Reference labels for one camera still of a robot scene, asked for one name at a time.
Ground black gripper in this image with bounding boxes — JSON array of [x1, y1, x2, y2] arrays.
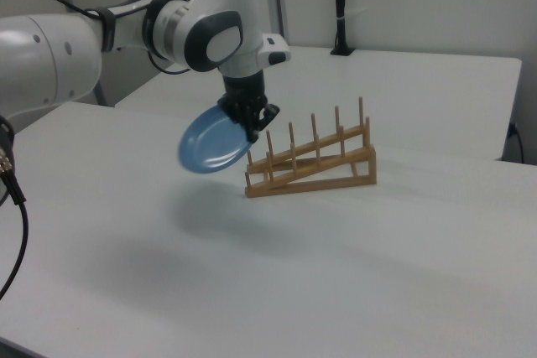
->
[[216, 72, 281, 143]]

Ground blue plate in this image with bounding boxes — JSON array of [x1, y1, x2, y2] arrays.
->
[[176, 105, 253, 176]]

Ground wooden plate rack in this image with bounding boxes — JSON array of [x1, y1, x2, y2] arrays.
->
[[242, 96, 378, 199]]

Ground black camera stand pole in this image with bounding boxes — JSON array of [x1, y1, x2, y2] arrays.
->
[[330, 0, 357, 56]]

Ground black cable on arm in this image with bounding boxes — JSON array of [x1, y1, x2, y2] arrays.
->
[[0, 0, 190, 76]]

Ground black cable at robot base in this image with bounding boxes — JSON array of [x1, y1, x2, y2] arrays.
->
[[0, 167, 31, 301]]

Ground black cable with blue plug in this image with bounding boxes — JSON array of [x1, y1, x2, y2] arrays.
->
[[507, 122, 526, 163]]

